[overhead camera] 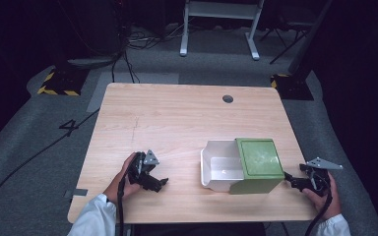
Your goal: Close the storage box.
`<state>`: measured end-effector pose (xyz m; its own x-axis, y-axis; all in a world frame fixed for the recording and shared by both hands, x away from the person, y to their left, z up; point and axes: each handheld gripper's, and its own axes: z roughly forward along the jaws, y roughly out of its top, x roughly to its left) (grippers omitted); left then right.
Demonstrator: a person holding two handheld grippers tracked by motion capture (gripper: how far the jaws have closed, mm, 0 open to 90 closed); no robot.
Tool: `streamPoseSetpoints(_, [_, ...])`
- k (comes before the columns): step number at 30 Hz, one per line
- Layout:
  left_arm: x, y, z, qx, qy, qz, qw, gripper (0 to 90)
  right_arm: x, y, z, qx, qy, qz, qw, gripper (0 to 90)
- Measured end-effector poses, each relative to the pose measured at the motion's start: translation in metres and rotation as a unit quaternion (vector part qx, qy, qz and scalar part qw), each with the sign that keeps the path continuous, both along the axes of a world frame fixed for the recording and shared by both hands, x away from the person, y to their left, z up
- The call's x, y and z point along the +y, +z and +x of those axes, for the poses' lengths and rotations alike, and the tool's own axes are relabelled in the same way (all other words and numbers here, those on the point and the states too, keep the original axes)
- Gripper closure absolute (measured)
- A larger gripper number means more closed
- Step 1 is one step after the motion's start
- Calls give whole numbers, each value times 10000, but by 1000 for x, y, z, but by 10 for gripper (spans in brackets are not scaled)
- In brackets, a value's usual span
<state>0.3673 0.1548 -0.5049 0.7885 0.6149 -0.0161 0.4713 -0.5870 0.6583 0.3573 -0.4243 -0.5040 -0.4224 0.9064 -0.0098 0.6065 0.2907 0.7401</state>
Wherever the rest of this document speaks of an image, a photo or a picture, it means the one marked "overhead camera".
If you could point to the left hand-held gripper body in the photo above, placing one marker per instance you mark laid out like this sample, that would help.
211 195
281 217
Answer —
140 170

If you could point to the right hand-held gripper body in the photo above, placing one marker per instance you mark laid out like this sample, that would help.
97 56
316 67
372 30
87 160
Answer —
318 178

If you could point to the green drawer box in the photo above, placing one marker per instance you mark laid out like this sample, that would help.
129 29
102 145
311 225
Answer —
261 162

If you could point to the white plastic drawer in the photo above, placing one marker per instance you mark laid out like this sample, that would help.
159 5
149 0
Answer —
220 165

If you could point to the person's right hand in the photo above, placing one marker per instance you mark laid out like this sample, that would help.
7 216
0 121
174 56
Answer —
332 203

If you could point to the person's left hand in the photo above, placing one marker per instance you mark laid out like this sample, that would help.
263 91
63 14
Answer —
118 190

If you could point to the grey tape strip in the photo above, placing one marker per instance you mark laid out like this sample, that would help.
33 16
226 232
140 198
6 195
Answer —
77 192

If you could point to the black tape floor mark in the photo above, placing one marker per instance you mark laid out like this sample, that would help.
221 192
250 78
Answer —
69 126

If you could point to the black yellow striped stand base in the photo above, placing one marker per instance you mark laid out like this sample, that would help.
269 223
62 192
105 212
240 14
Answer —
292 87
64 83

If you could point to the grey metal stand pole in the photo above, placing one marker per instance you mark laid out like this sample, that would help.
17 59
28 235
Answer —
311 36

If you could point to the black folding stand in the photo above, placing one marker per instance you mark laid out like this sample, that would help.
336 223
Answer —
285 36

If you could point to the white metal desk frame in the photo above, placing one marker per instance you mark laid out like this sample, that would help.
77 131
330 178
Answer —
221 11

